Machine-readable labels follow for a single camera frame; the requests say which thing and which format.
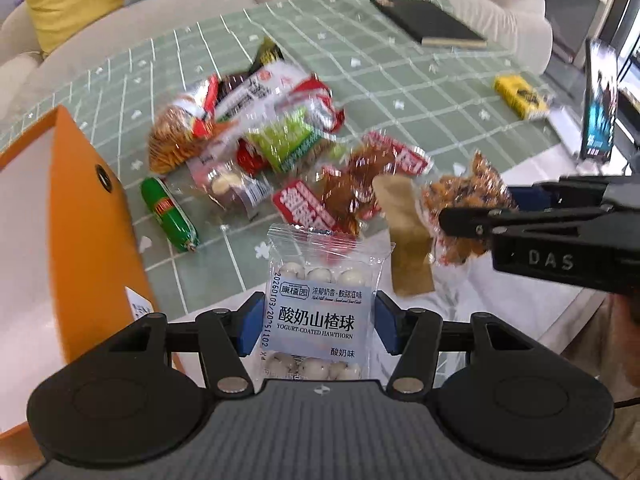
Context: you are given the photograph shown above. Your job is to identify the black notebook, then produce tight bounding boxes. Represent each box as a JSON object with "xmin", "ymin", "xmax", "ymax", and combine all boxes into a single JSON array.
[{"xmin": 370, "ymin": 0, "xmax": 488, "ymax": 49}]

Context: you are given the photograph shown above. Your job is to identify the orange crispy sticks bag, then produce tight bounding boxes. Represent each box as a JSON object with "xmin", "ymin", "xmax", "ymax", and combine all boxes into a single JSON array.
[{"xmin": 148, "ymin": 75, "xmax": 224, "ymax": 174}]

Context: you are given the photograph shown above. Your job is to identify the yogurt hawthorn ball packet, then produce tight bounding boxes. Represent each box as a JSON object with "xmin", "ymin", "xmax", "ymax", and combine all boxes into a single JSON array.
[{"xmin": 259, "ymin": 224, "xmax": 394, "ymax": 382}]

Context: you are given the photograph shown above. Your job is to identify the clear chocolate cake packet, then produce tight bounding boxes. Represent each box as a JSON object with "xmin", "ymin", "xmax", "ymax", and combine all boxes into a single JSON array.
[{"xmin": 186, "ymin": 157, "xmax": 273, "ymax": 219}]

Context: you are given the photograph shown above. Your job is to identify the person's right hand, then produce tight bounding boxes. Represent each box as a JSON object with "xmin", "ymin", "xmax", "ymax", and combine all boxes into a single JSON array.
[{"xmin": 601, "ymin": 295, "xmax": 639, "ymax": 389}]

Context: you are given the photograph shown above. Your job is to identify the yellow small box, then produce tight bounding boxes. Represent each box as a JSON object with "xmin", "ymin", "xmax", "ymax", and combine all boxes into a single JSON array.
[{"xmin": 494, "ymin": 74, "xmax": 549, "ymax": 120}]

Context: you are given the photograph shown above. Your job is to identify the beige sofa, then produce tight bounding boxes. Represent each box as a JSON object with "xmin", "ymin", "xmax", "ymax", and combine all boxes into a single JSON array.
[{"xmin": 1, "ymin": 0, "xmax": 552, "ymax": 126}]

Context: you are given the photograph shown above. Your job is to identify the black smartphone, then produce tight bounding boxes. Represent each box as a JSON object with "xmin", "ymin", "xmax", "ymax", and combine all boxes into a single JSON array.
[{"xmin": 580, "ymin": 38, "xmax": 618, "ymax": 164}]

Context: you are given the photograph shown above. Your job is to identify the mixed nuts snack bag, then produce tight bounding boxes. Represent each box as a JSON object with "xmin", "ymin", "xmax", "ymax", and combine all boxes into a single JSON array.
[{"xmin": 372, "ymin": 152, "xmax": 518, "ymax": 297}]

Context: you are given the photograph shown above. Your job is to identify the dark green snack packet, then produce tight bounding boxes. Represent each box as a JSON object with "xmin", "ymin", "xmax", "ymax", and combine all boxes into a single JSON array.
[{"xmin": 217, "ymin": 37, "xmax": 283, "ymax": 100}]

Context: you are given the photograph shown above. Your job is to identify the white red snack packet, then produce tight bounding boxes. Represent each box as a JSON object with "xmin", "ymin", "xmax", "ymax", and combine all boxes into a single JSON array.
[{"xmin": 202, "ymin": 61, "xmax": 345, "ymax": 158}]

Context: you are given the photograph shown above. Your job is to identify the red braised meat packet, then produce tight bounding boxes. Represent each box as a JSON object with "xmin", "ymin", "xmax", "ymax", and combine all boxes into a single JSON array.
[{"xmin": 272, "ymin": 130, "xmax": 433, "ymax": 236}]

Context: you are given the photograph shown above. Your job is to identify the green sausage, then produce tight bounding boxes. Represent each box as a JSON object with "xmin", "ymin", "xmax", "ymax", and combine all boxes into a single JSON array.
[{"xmin": 140, "ymin": 177, "xmax": 200, "ymax": 252}]

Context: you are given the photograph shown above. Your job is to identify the orange cardboard box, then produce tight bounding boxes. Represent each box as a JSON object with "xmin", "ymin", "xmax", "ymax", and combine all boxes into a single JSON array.
[{"xmin": 0, "ymin": 104, "xmax": 187, "ymax": 453}]

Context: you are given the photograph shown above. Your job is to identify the green checkered tablecloth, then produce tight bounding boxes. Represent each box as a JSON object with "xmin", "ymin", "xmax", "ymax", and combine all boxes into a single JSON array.
[{"xmin": 0, "ymin": 0, "xmax": 576, "ymax": 321}]

